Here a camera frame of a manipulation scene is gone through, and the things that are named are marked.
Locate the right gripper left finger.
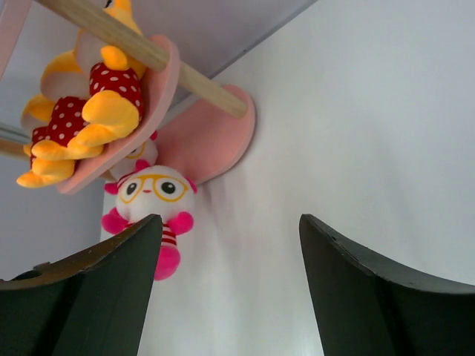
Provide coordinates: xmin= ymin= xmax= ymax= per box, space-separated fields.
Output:
xmin=1 ymin=215 xmax=163 ymax=355

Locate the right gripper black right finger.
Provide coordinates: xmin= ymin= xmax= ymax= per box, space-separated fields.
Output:
xmin=299 ymin=214 xmax=474 ymax=355

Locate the white plush yellow glasses front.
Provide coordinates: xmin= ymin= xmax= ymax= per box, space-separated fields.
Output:
xmin=101 ymin=159 xmax=197 ymax=280

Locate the yellow plush red dotted dress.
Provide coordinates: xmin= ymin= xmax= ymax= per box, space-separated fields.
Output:
xmin=16 ymin=126 xmax=76 ymax=188

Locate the pink three-tier shelf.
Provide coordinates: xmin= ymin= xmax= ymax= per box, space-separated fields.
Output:
xmin=1 ymin=1 xmax=256 ymax=194

